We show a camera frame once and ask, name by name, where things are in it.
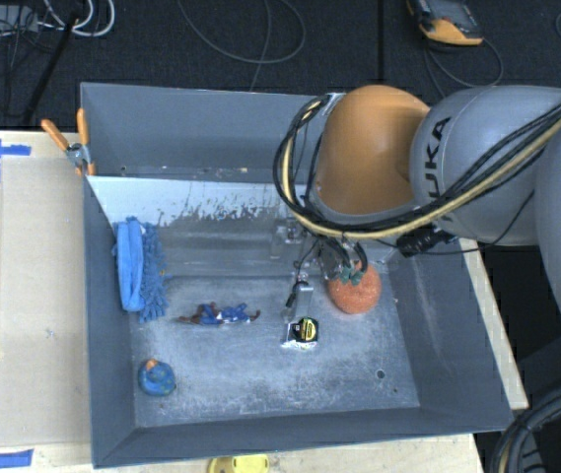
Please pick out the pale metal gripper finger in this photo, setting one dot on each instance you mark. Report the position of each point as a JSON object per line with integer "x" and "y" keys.
{"x": 304, "y": 303}
{"x": 292, "y": 299}

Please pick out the grey metal bin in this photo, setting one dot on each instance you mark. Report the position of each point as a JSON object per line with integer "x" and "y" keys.
{"x": 260, "y": 382}

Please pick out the blue microfibre duster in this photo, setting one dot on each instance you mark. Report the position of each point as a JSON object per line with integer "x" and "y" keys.
{"x": 134, "y": 269}

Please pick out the pale wood board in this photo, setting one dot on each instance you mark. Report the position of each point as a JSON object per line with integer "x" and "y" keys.
{"x": 38, "y": 289}

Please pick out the blue toy duck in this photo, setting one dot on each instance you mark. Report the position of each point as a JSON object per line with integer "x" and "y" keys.
{"x": 158, "y": 380}

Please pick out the orange textured ball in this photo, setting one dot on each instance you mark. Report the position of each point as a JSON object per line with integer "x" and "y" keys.
{"x": 356, "y": 293}

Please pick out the black and yellow tape measure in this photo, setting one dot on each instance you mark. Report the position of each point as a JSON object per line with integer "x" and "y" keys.
{"x": 304, "y": 330}

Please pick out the blue and brown toy figure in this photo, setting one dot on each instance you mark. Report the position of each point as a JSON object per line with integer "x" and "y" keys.
{"x": 221, "y": 313}

